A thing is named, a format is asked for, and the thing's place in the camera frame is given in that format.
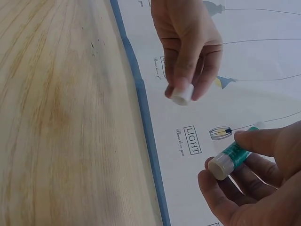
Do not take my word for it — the green label glue stick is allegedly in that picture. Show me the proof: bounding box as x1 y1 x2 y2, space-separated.
207 121 266 181

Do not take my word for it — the person's right hand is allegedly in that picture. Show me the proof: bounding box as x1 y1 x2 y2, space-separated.
197 121 301 226

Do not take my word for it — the person's left hand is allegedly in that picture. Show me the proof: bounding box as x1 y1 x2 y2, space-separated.
150 0 223 101

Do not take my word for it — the white glue stick cap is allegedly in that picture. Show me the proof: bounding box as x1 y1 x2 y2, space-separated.
169 82 195 106

